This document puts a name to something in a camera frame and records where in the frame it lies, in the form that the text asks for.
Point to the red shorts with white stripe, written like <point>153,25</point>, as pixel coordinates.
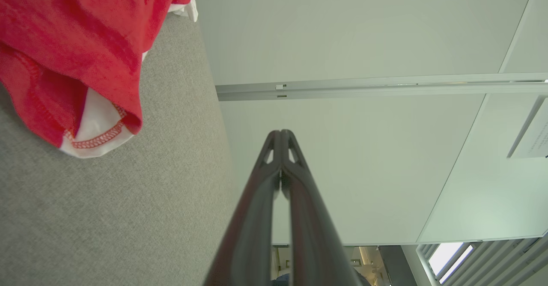
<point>64,29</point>

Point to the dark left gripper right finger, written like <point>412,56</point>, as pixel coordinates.
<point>312,234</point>

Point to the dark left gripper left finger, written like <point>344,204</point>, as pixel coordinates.
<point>250,226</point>

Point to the grey metal partition post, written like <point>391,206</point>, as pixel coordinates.
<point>385,87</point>

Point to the grey fabric sofa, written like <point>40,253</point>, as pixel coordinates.
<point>128,213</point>

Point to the dark grey column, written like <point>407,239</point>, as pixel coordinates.
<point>396,269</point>

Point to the white paper wall sign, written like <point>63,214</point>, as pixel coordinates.
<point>535,140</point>

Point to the bright window with grey slats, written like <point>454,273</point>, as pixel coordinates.
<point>447,258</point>

